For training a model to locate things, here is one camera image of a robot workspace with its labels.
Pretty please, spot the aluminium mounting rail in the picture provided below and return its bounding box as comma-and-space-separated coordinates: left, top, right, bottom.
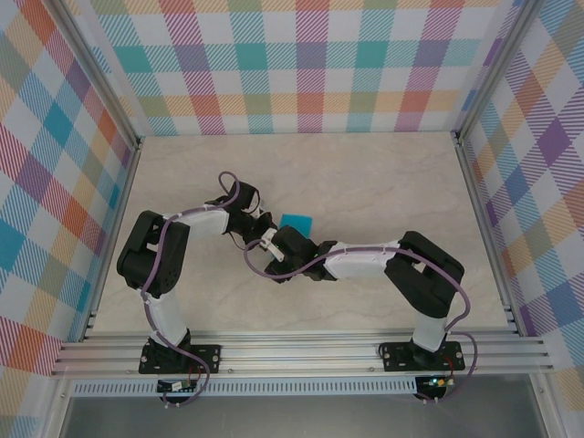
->
50, 330, 556, 378

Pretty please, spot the right base thin black wire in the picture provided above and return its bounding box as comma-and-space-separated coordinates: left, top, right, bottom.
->
377, 335, 405, 361

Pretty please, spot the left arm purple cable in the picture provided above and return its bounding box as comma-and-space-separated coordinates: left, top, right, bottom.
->
140, 171, 243, 409

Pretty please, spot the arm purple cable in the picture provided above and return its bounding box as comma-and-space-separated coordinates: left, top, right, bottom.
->
244, 240, 479, 405
140, 171, 243, 409

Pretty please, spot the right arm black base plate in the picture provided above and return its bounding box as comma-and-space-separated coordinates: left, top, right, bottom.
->
381, 340, 465, 373

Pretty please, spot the slotted white cable duct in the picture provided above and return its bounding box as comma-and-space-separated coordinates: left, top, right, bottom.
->
71, 377, 419, 397

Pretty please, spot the aluminium side rail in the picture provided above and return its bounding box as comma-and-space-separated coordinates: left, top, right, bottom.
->
79, 136, 146, 342
451, 131, 521, 337

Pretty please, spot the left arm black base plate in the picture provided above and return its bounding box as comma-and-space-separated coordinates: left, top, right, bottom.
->
139, 342, 224, 375

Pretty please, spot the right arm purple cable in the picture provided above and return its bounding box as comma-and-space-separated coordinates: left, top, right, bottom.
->
244, 240, 479, 405

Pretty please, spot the aluminium frame post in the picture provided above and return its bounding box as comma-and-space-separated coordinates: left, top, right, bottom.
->
48, 0, 143, 151
451, 0, 542, 145

